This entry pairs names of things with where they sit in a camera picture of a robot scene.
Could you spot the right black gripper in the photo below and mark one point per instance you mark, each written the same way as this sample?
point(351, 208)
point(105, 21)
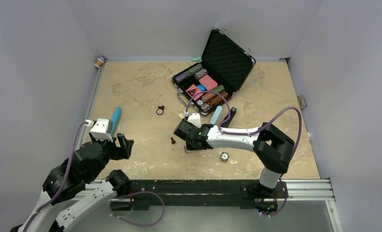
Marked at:
point(190, 146)

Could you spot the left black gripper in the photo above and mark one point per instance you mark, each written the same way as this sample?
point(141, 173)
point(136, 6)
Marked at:
point(124, 151)

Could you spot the light blue stapler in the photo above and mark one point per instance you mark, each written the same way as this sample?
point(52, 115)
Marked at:
point(216, 115)

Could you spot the black stapler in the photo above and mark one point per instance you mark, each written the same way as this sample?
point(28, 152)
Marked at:
point(231, 116)

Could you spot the red white staple box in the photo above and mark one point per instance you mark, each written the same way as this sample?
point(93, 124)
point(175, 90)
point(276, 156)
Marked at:
point(186, 150)

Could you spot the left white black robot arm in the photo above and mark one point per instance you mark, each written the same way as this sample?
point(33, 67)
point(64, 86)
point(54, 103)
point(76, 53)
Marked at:
point(52, 212)

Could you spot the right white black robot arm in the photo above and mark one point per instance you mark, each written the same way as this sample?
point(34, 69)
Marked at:
point(273, 147)

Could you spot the light blue marker tube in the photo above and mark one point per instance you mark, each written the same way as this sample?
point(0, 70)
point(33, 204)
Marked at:
point(115, 119)

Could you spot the brown poker chip left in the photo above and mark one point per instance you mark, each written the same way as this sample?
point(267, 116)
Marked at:
point(159, 112)

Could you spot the pink card deck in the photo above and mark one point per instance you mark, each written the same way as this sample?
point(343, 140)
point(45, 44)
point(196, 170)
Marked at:
point(208, 82)

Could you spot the black poker chip case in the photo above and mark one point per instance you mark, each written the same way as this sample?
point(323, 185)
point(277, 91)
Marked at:
point(225, 62)

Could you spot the small orange bottle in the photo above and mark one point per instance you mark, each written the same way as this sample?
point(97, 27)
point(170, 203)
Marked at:
point(100, 62)

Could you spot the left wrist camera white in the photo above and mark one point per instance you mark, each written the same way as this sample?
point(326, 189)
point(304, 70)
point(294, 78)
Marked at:
point(100, 130)

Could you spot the chip stack by wall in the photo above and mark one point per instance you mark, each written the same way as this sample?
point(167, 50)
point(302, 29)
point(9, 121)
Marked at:
point(302, 101)

